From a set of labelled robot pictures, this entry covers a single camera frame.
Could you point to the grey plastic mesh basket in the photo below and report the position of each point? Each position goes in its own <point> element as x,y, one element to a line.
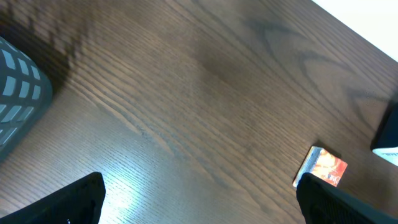
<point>26,93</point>

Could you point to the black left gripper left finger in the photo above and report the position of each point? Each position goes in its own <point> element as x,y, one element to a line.
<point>78,202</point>

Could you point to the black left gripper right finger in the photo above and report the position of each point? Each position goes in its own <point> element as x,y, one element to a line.
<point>323,203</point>

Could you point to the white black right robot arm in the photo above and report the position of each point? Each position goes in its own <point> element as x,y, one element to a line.
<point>384,144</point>

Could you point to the small orange box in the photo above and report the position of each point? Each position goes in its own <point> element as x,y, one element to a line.
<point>323,165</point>

